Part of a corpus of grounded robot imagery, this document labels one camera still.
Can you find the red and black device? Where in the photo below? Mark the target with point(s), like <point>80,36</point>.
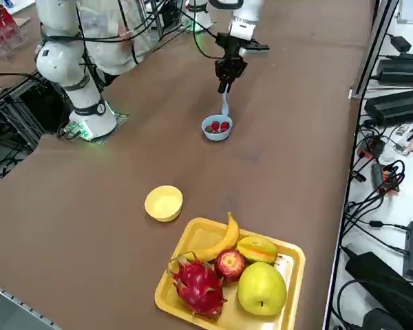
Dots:
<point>371,147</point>

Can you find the orange and black device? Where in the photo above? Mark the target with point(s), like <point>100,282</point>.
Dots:
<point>387,180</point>

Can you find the light blue bowl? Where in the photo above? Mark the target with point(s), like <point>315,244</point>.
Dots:
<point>217,137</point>

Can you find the small black power adapter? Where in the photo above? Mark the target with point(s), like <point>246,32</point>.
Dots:
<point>400,43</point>

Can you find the clear acrylic shelf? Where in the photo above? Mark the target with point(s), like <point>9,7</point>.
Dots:
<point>7,44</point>

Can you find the black ribbed power supply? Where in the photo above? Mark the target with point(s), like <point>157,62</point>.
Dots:
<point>402,72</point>
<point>395,108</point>

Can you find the yellow bowl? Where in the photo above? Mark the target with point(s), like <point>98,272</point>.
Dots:
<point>163,203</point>

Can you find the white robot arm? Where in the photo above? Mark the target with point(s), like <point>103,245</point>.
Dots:
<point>62,58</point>
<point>201,17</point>

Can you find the white post bracket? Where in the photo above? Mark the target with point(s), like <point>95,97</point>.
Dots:
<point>357,93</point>

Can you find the red apple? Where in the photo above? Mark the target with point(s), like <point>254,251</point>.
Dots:
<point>230,264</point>

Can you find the aluminium rail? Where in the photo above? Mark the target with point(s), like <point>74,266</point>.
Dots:
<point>17,302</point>

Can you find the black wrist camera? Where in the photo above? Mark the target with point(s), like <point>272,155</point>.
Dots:
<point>258,47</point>

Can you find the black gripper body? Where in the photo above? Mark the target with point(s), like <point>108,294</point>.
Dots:
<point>231,67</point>

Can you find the black metal frame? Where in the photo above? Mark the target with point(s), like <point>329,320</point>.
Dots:
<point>20,103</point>

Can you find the yellow-green starfruit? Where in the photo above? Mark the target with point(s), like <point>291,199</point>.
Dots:
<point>258,249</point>

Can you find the light blue spoon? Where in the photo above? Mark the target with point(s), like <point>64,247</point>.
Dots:
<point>224,106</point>

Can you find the yellow banana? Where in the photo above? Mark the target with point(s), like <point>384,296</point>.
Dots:
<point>223,240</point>

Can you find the yellow plastic tray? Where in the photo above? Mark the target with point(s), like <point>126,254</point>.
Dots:
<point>196,237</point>

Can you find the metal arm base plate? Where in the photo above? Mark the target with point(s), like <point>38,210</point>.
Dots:
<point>119,118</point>

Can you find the large yellow-green pear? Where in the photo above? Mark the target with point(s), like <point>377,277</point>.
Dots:
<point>261,288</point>

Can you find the red dragon fruit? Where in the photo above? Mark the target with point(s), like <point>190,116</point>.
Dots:
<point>199,285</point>

